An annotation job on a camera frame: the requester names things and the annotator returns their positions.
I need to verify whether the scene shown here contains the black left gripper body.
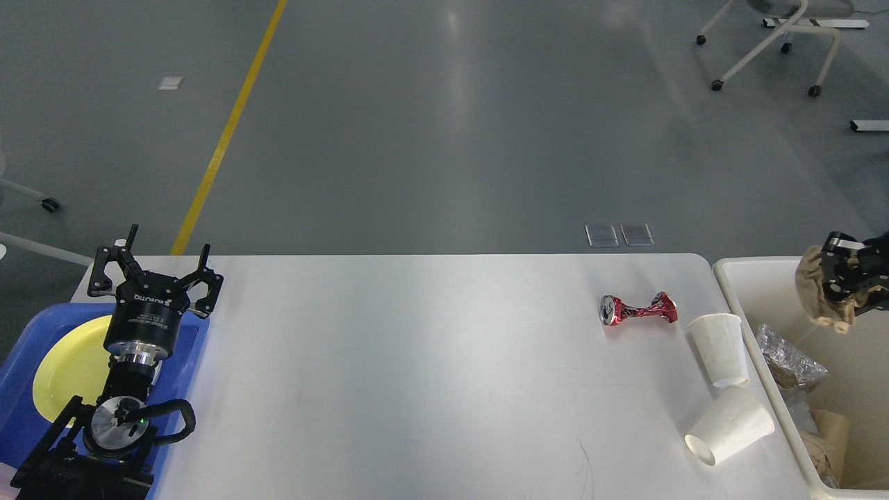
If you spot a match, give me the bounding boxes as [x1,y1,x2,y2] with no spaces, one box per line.
[103,283,190,360]

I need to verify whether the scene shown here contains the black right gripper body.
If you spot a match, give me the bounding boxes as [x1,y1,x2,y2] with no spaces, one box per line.
[858,231,888,313]

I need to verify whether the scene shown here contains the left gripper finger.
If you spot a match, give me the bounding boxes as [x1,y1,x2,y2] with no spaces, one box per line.
[166,244,224,319]
[87,224,150,299]

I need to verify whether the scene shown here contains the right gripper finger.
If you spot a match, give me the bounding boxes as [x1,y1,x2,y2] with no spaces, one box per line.
[820,232,865,303]

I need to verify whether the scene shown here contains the small brown paper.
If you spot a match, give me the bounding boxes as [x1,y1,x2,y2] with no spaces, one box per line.
[795,246,870,335]

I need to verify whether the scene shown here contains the yellow-green plastic plate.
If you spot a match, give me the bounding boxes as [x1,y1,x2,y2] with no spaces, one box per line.
[32,314,119,422]

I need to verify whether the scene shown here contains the foil tray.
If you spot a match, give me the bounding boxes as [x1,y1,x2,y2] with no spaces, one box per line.
[780,388,820,437]
[755,324,829,392]

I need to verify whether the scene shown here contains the brown paper ball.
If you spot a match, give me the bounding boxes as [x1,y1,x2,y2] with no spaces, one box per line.
[799,410,851,488]

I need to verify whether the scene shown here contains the white paper cup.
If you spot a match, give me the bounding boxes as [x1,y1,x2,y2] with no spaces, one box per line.
[685,386,775,467]
[687,313,749,388]

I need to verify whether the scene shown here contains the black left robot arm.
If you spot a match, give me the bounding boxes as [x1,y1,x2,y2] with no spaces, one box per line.
[10,224,224,499]

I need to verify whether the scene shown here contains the cream plastic bin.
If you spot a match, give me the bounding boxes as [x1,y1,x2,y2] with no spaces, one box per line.
[713,256,888,499]

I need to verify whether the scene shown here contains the white chair leg left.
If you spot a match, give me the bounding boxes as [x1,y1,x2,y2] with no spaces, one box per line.
[1,151,92,267]

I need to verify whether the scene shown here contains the white bar on floor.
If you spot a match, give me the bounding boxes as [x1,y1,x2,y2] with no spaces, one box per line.
[849,118,889,133]

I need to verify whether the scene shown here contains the white paper cup upright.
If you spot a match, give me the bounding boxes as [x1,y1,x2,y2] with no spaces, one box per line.
[687,313,749,388]

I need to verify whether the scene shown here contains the floor outlet plates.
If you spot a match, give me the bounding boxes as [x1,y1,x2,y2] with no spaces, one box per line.
[584,224,655,248]

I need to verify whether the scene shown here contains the crushed red soda can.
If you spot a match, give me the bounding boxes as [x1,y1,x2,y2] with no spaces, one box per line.
[598,291,679,327]

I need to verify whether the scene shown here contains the white office chair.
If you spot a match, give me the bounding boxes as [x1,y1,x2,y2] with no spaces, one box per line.
[695,1,871,99]

